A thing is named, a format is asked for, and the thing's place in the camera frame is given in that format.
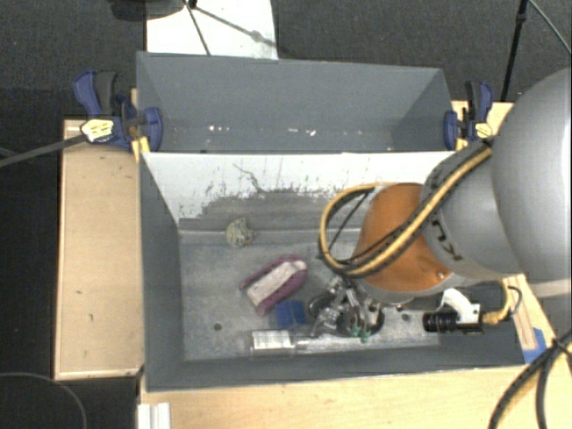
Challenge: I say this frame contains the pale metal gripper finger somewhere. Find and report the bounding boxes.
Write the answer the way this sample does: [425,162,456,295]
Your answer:
[310,307,341,338]
[319,277,346,304]

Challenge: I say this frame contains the black sunglasses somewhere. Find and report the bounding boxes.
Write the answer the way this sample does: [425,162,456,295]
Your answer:
[307,293,386,340]

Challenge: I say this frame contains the blue block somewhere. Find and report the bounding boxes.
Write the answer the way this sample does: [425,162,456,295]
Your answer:
[274,299,307,328]

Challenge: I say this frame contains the clear plastic bottle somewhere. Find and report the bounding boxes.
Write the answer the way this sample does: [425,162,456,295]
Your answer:
[248,330,316,357]

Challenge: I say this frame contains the olive lumpy toy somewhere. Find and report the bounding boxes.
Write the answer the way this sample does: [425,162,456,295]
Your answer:
[224,217,257,248]

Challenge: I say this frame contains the grey metal bin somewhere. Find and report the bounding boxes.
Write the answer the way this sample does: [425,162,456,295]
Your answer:
[133,50,526,392]

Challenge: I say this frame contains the pale wood board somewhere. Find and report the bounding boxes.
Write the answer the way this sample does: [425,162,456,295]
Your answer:
[53,118,147,382]

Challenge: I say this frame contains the black cylinder on white bracket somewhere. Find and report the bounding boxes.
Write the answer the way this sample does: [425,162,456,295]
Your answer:
[422,287,486,334]

